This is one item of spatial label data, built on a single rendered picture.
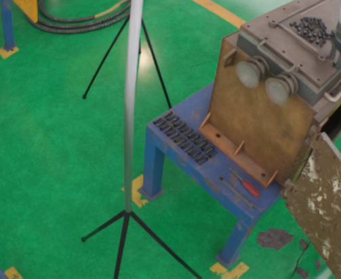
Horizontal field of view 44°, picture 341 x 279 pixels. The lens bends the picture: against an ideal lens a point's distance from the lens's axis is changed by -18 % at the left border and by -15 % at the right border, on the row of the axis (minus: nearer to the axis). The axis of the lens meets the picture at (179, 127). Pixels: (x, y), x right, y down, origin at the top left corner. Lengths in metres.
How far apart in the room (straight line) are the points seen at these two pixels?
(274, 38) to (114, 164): 1.55
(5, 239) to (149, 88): 1.70
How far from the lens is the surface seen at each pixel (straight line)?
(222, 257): 2.80
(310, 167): 2.02
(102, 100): 3.48
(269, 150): 2.29
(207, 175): 2.35
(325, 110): 1.98
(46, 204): 2.98
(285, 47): 1.99
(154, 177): 2.80
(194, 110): 2.60
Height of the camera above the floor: 2.56
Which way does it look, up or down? 50 degrees down
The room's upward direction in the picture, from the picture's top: 9 degrees clockwise
